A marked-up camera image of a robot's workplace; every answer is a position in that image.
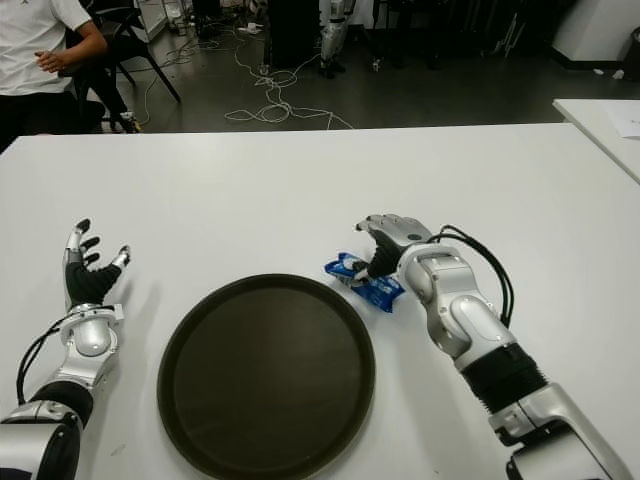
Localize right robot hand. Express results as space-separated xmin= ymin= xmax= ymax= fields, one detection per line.
xmin=352 ymin=213 xmax=434 ymax=287

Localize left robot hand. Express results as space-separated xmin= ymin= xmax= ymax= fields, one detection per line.
xmin=62 ymin=217 xmax=133 ymax=309

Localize blue Oreo cookie pack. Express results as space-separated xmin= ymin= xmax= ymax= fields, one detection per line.
xmin=322 ymin=252 xmax=405 ymax=314

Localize round dark brown tray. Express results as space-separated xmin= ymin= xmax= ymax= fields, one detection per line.
xmin=156 ymin=273 xmax=376 ymax=480

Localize silver humanoid robot legs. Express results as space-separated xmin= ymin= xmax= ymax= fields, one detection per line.
xmin=318 ymin=0 xmax=357 ymax=79

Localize black cabinet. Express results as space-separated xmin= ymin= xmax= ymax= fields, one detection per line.
xmin=268 ymin=0 xmax=321 ymax=69

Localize white side table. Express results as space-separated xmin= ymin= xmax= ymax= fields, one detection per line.
xmin=552 ymin=98 xmax=640 ymax=184

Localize black chair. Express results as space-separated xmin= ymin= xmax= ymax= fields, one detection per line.
xmin=64 ymin=0 xmax=183 ymax=135

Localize seated person white shirt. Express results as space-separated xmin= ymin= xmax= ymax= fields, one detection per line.
xmin=0 ymin=0 xmax=109 ymax=154

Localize white paper sheet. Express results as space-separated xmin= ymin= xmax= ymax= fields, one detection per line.
xmin=607 ymin=102 xmax=640 ymax=139

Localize white counter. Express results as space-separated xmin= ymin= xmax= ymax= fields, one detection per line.
xmin=549 ymin=0 xmax=640 ymax=66

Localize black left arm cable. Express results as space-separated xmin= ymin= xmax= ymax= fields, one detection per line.
xmin=14 ymin=317 xmax=76 ymax=406

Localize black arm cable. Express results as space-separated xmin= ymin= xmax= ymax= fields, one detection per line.
xmin=14 ymin=317 xmax=76 ymax=406
xmin=429 ymin=225 xmax=516 ymax=326

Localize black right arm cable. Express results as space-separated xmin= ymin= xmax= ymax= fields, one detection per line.
xmin=429 ymin=225 xmax=516 ymax=326

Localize white floor cable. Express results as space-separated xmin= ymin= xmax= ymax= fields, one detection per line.
xmin=224 ymin=19 xmax=356 ymax=130

